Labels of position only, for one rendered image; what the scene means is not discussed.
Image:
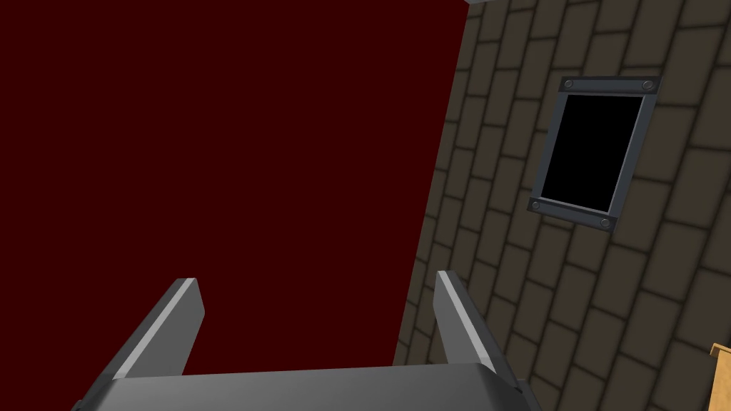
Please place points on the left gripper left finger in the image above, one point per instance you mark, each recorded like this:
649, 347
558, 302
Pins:
165, 334

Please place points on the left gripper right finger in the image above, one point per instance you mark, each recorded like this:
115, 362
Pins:
464, 331

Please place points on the black window with grey frame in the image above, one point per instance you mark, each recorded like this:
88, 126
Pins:
594, 154

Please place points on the light wooden furniture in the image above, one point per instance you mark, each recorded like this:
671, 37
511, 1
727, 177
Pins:
721, 377

